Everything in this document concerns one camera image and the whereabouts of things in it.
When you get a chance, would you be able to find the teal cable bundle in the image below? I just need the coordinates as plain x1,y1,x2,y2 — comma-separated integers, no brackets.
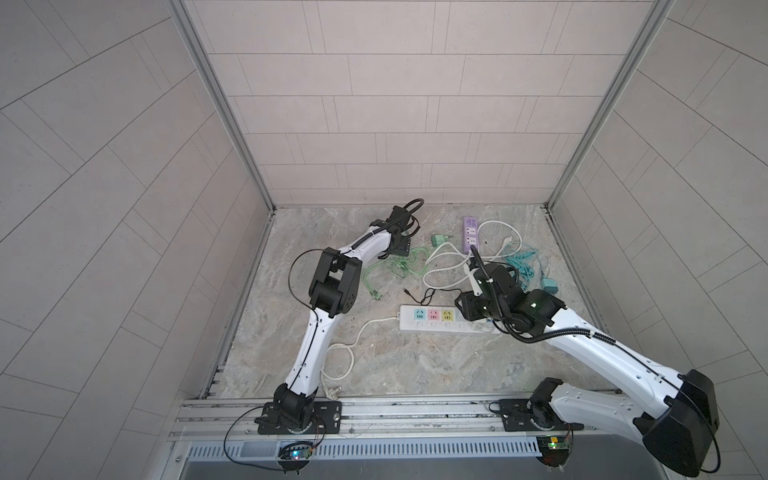
503,248,541,289

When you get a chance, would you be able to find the green charger plug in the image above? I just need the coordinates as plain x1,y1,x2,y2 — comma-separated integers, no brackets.
430,234,450,248

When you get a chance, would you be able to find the green multi-head cable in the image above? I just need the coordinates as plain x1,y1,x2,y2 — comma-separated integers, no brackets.
361,248,430,301

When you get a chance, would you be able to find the purple power strip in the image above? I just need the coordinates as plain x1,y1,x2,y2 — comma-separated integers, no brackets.
462,216,479,255

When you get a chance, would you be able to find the white charger with white cable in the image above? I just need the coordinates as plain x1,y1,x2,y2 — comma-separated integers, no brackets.
463,263,482,297

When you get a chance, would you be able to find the teal charger plug right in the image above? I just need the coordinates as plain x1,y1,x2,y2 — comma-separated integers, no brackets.
540,277,559,295

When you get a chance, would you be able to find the right circuit board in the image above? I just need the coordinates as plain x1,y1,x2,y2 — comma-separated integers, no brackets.
536,435,572,468

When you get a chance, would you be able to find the circuit board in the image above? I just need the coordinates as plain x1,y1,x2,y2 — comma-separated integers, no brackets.
536,435,572,468
278,441,315,462

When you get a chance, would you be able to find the white purple strip cord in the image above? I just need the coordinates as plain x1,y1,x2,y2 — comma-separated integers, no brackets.
421,220,524,290

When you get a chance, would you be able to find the aluminium mounting rail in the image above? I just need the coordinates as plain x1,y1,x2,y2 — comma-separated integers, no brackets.
169,394,612,462

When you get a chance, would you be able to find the white multicolour power strip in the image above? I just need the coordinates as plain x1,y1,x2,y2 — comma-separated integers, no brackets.
398,305,499,334

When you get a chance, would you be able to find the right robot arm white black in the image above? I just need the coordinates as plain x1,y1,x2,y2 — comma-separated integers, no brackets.
455,257,719,478

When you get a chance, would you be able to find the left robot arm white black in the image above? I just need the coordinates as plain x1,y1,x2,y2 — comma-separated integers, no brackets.
217,199,423,433

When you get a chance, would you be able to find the left circuit board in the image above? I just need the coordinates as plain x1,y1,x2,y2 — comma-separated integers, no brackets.
278,441,315,462

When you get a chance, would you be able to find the black usb cable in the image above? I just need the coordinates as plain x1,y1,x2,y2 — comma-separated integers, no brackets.
404,286,463,307

